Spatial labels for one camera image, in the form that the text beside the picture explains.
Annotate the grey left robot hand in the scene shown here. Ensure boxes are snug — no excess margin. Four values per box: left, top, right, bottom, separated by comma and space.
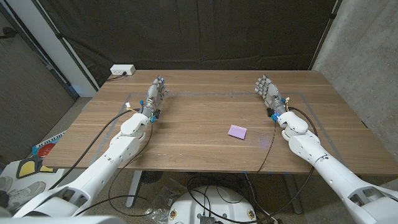
139, 74, 170, 123

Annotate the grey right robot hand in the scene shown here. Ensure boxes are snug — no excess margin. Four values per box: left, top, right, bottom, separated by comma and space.
254, 73, 290, 122

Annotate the purple sticky note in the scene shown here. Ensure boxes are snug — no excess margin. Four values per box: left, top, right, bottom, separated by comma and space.
227, 124, 248, 140

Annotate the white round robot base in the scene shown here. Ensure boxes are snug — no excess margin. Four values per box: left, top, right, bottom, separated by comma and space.
167, 185, 258, 224

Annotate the white power strip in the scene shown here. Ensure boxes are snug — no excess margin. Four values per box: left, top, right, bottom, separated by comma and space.
109, 64, 136, 76

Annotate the black backdrop curtain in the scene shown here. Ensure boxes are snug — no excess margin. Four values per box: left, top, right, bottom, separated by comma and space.
37, 0, 338, 88

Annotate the black round floor fan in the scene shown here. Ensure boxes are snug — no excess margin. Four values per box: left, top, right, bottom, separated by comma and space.
140, 170, 164, 185

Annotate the black backdrop stand pole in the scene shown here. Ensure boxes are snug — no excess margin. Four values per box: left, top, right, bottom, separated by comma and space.
308, 0, 343, 71
30, 0, 100, 91

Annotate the white table leg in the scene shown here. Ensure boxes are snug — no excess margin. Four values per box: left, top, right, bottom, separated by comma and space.
126, 170, 143, 208

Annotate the grey table leg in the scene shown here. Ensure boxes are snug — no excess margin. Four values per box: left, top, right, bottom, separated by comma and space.
282, 174, 303, 215

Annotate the clear plastic bag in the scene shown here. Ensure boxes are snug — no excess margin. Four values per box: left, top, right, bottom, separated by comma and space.
144, 179, 187, 223

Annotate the blue mat with red disc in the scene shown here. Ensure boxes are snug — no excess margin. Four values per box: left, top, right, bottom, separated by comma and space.
32, 130, 67, 158

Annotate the yellow and black floor mat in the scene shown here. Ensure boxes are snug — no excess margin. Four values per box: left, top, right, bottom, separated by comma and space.
16, 156, 58, 180

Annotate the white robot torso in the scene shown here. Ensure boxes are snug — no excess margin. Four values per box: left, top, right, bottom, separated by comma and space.
0, 214, 125, 224

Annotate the grey sneaker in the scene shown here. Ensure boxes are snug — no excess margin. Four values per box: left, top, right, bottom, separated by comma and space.
7, 181, 47, 210

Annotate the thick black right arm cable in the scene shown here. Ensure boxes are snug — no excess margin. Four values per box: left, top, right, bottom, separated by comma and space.
186, 106, 318, 224

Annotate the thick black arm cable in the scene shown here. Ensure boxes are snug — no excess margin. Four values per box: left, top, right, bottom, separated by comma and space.
186, 106, 318, 224
49, 108, 141, 190

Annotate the black power strip cable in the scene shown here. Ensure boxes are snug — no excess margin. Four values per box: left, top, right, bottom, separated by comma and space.
106, 72, 127, 82

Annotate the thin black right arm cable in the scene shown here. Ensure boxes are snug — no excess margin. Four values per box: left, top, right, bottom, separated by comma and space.
256, 120, 277, 174

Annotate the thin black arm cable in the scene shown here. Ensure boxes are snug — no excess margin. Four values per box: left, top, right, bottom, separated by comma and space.
73, 123, 155, 218
256, 120, 277, 174

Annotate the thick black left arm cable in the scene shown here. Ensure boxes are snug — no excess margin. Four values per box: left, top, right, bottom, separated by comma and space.
49, 108, 141, 190

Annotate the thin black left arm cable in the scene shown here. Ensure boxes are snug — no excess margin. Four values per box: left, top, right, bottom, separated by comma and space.
73, 123, 155, 218

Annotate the black looped floor cable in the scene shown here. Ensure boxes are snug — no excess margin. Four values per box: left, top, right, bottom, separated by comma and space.
186, 175, 259, 218

